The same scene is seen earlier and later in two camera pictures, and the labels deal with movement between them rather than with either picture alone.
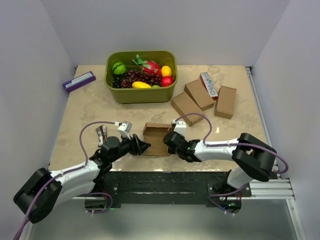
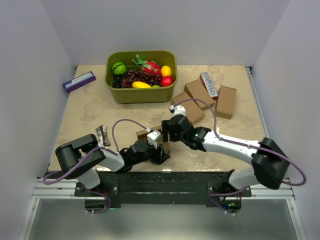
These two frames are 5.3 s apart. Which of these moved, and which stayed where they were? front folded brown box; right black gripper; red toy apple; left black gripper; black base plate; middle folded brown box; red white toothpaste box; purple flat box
Moved: right black gripper; left black gripper
Stayed: red toy apple; front folded brown box; red white toothpaste box; middle folded brown box; black base plate; purple flat box
